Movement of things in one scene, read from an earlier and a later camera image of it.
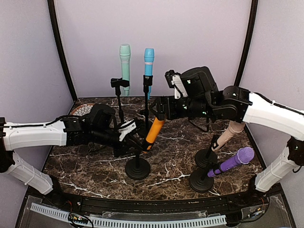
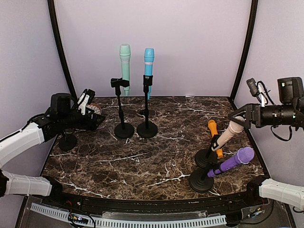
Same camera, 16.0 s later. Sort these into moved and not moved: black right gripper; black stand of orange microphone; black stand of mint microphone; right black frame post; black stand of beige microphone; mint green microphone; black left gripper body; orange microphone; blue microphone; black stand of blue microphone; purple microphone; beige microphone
Moved: black stand of orange microphone; black right gripper; black left gripper body; orange microphone
Not moved: right black frame post; blue microphone; black stand of mint microphone; beige microphone; black stand of blue microphone; mint green microphone; purple microphone; black stand of beige microphone
